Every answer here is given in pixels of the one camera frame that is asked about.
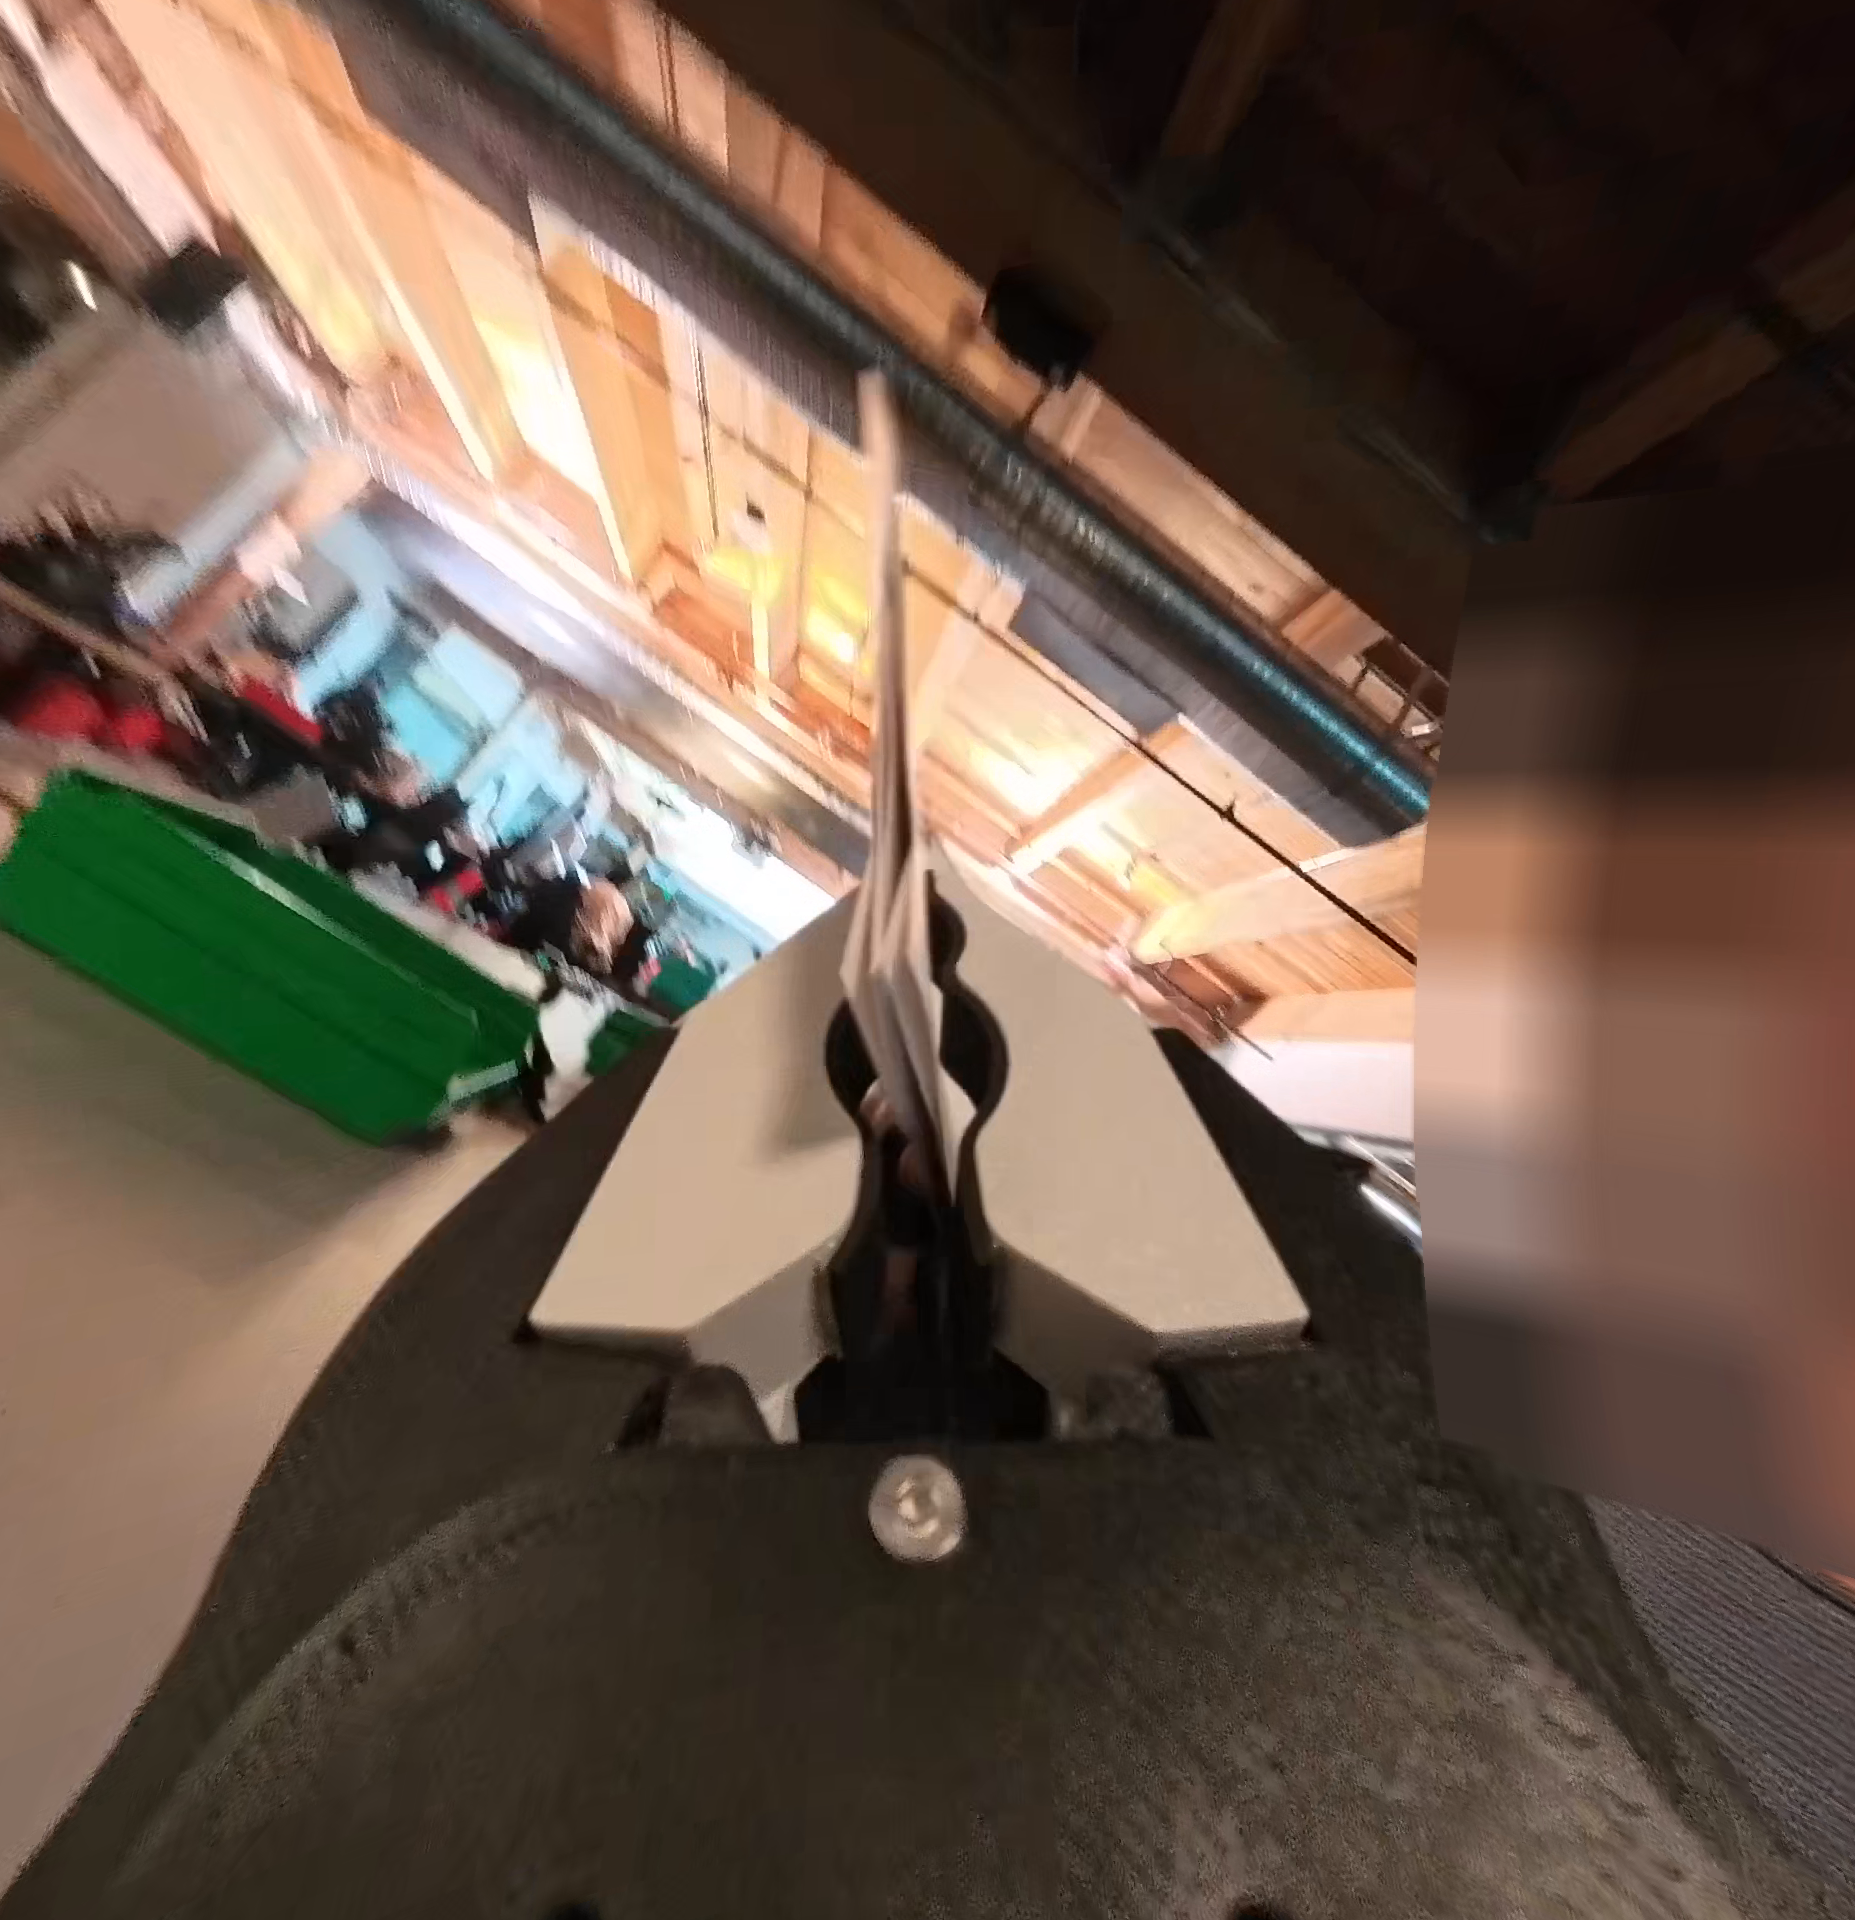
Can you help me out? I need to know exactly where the thin black cable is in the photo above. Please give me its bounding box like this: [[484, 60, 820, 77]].
[[898, 567, 1422, 970]]

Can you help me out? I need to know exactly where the dark wall box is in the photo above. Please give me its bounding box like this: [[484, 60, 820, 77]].
[[144, 244, 252, 337]]

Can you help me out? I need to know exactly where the black ceiling box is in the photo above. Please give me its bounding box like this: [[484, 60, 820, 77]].
[[982, 265, 1112, 389]]

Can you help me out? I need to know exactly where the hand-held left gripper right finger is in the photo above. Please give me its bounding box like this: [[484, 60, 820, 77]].
[[924, 841, 1314, 1435]]

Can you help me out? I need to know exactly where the person's grey ribbed top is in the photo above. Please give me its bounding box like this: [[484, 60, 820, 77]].
[[1588, 1493, 1855, 1920]]

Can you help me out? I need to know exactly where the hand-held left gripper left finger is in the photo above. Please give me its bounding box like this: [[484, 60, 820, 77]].
[[526, 895, 888, 1443]]

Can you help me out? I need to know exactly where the grey ceiling duct pipe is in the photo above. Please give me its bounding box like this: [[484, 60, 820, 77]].
[[394, 0, 1436, 824]]

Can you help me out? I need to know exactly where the wooden parts sheet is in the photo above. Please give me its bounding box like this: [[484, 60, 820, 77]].
[[842, 366, 962, 1161]]

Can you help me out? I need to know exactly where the green plastic bin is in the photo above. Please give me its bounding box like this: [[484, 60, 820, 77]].
[[0, 765, 678, 1155]]

